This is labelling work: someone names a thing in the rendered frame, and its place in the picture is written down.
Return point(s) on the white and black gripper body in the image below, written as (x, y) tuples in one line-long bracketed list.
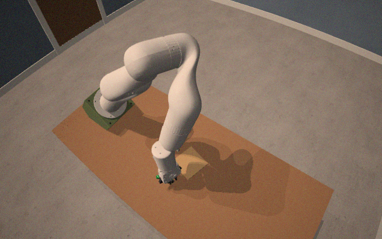
[(168, 177)]

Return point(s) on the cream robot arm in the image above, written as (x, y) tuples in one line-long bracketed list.
[(143, 60)]

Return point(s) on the tan flat mat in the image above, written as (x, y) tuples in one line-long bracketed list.
[(191, 162)]

